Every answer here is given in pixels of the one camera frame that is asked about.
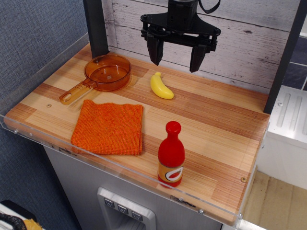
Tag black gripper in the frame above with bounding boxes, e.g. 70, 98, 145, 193
141, 0, 221, 73

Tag orange transparent pan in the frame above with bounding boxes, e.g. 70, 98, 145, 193
59, 55, 131, 105

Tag yellow toy banana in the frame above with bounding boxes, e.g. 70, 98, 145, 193
150, 72, 174, 99

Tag red sauce bottle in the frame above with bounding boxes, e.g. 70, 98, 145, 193
157, 121, 185, 187

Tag orange knitted cloth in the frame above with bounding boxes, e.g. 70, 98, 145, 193
71, 100, 143, 155

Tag white ribbed appliance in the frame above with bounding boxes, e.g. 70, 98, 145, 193
256, 86, 307, 189

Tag grey toy fridge cabinet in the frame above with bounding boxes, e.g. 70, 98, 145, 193
45, 147, 222, 230

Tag silver dispenser panel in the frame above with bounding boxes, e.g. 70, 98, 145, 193
97, 187, 156, 230

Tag yellow object bottom left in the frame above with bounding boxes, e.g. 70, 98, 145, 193
24, 219, 43, 230

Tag right dark post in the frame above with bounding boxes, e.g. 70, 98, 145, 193
263, 0, 307, 114

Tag black braided cable bottom left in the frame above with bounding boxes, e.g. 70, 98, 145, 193
0, 212, 26, 230

